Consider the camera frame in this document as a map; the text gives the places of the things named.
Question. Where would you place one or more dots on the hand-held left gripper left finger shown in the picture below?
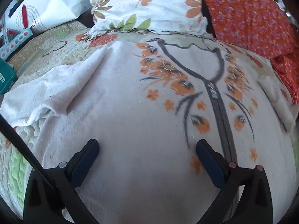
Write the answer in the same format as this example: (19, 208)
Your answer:
(86, 161)

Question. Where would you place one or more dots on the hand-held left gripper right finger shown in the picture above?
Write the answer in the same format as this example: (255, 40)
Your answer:
(209, 161)

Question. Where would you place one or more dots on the white sweater with orange flowers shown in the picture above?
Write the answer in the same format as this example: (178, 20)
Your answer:
(130, 121)

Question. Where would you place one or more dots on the teal cardboard box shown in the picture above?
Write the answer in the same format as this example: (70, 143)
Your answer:
(7, 77)

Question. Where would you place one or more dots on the heart-patterned quilt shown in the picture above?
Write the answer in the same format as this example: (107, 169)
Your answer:
(46, 49)

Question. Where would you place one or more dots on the colourful paint palette box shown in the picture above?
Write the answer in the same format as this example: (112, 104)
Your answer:
(16, 42)

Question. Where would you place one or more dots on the red floral sofa cover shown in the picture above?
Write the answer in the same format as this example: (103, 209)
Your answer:
(247, 21)

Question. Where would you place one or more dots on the white paper bag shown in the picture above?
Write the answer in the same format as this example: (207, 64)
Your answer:
(51, 7)

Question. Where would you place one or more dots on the white floral pillow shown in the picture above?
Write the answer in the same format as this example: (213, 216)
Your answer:
(151, 7)

